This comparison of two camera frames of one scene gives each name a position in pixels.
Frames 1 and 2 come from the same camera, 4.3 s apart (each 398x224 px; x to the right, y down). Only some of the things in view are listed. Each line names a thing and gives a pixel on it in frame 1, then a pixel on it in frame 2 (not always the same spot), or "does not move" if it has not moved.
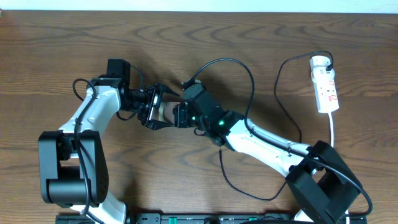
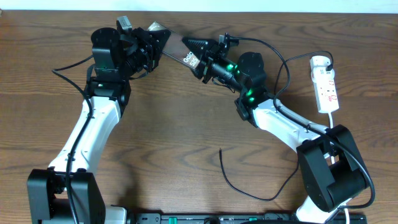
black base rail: x=209 y=218 does not move
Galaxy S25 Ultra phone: x=165 y=112 to x=176 y=48
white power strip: x=325 y=89 does not move
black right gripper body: x=185 y=117 to x=216 y=59
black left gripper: x=155 y=95 to x=145 y=40
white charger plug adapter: x=319 y=62 does not move
